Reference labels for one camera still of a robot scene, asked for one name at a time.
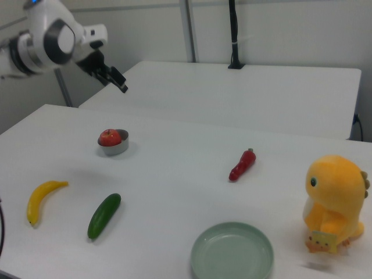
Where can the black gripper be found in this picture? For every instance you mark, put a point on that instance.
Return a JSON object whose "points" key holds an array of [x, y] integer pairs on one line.
{"points": [[93, 64]]}

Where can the red apple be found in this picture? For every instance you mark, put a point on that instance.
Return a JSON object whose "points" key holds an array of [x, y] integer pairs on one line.
{"points": [[110, 137]]}

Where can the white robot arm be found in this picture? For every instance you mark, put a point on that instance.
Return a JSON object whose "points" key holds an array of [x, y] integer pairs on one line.
{"points": [[37, 29]]}

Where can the grey bowl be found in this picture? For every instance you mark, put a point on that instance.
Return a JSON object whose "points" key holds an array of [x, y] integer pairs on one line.
{"points": [[116, 149]]}

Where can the white side table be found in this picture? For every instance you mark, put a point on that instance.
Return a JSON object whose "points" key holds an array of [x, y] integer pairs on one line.
{"points": [[232, 96]]}

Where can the green cucumber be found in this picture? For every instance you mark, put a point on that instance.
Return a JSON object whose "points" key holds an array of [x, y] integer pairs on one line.
{"points": [[104, 216]]}

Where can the yellow banana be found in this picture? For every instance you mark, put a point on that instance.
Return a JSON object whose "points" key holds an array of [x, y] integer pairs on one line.
{"points": [[36, 200]]}

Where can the red chili pepper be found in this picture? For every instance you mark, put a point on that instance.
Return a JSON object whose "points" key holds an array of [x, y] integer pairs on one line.
{"points": [[242, 165]]}

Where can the pale green plate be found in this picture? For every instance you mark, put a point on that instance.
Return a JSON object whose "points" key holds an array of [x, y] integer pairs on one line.
{"points": [[232, 253]]}

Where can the orange plush dinosaur toy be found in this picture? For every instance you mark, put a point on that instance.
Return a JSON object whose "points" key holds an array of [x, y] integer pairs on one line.
{"points": [[334, 191]]}

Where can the yellow paper toy tag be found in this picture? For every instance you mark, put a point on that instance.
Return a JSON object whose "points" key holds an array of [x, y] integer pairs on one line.
{"points": [[321, 242]]}

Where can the grey partition post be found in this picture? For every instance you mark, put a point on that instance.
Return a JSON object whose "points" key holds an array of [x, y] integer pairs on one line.
{"points": [[191, 29], [64, 87]]}

